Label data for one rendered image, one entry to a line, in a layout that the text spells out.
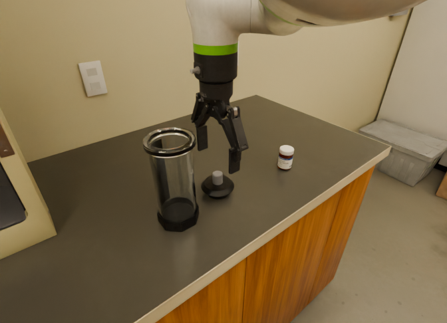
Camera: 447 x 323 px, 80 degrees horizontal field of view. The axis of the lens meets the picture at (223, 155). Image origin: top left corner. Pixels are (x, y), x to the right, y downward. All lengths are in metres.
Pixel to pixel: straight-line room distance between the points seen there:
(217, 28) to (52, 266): 0.58
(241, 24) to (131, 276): 0.53
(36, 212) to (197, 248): 0.35
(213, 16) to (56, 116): 0.71
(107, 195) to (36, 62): 0.47
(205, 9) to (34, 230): 0.58
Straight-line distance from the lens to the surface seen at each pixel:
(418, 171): 2.68
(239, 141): 0.59
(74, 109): 1.08
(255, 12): 0.53
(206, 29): 0.55
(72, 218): 0.79
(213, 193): 0.72
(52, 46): 1.03
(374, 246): 2.09
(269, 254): 0.83
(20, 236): 0.74
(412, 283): 2.01
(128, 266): 0.63
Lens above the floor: 1.43
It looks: 32 degrees down
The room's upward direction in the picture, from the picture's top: straight up
